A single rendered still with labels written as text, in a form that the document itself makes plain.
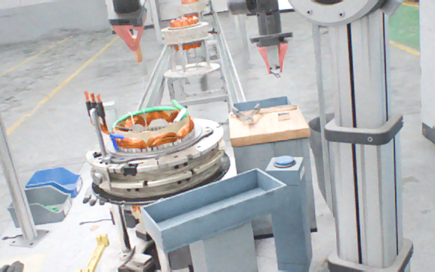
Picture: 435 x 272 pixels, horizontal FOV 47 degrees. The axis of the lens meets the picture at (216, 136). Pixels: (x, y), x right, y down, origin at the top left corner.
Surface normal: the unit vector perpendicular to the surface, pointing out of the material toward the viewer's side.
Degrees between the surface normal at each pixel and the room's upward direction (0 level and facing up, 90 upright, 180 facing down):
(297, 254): 90
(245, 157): 90
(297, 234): 90
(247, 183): 90
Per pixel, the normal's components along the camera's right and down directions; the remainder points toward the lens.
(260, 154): 0.00, 0.33
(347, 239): -0.57, 0.35
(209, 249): 0.44, 0.23
